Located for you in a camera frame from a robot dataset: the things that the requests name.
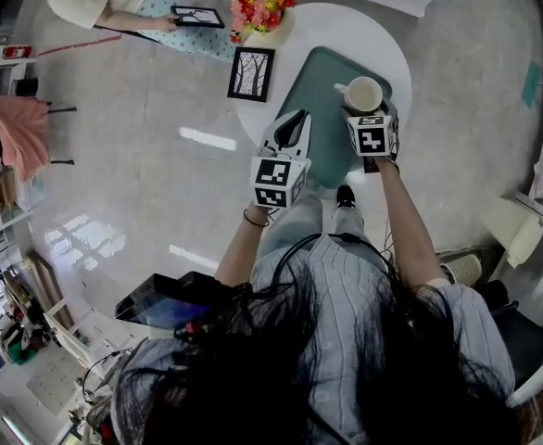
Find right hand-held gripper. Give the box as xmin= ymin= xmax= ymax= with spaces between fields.
xmin=346 ymin=100 xmax=401 ymax=159

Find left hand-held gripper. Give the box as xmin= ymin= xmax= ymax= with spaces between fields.
xmin=250 ymin=109 xmax=313 ymax=210

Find white cup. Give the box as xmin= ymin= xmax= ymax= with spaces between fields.
xmin=333 ymin=76 xmax=385 ymax=116

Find person's right forearm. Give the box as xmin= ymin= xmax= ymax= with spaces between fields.
xmin=373 ymin=155 xmax=449 ymax=291

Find person's left forearm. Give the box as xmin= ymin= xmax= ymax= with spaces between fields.
xmin=213 ymin=200 xmax=275 ymax=287

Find green tray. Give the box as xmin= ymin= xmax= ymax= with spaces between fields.
xmin=271 ymin=45 xmax=394 ymax=189

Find person's black shoe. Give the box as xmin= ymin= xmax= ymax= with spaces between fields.
xmin=335 ymin=184 xmax=357 ymax=210

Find black framed tree picture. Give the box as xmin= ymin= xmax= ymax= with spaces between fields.
xmin=226 ymin=46 xmax=277 ymax=104

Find person's light jeans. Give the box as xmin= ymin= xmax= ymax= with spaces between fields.
xmin=255 ymin=185 xmax=366 ymax=268

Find white vase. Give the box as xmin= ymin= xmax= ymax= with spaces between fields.
xmin=243 ymin=8 xmax=297 ymax=49

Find blue star-patterned cloth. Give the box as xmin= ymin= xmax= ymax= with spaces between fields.
xmin=135 ymin=0 xmax=272 ymax=63

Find red and pink flower bouquet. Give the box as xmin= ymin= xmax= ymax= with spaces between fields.
xmin=229 ymin=0 xmax=306 ymax=45

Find black framed branch picture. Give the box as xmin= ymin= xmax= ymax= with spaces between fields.
xmin=170 ymin=5 xmax=227 ymax=30

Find white mesh wastebasket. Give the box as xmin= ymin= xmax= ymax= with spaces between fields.
xmin=439 ymin=253 xmax=484 ymax=289

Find person's striped blue shirt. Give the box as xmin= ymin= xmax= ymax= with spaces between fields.
xmin=111 ymin=233 xmax=517 ymax=445

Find cream paper roll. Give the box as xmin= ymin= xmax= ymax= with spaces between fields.
xmin=504 ymin=214 xmax=543 ymax=269

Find black tablet device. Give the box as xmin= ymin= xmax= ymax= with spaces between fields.
xmin=114 ymin=271 xmax=238 ymax=331

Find black padded chair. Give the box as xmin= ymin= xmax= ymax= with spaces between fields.
xmin=474 ymin=279 xmax=543 ymax=391

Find pink cloth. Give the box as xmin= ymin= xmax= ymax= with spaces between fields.
xmin=0 ymin=95 xmax=52 ymax=184

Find red and white sign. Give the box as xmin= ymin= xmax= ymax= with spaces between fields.
xmin=2 ymin=44 xmax=33 ymax=60

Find black hair tie wristband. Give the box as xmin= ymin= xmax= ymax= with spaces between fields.
xmin=242 ymin=208 xmax=272 ymax=229

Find black cable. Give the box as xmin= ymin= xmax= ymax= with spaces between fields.
xmin=271 ymin=232 xmax=400 ymax=296

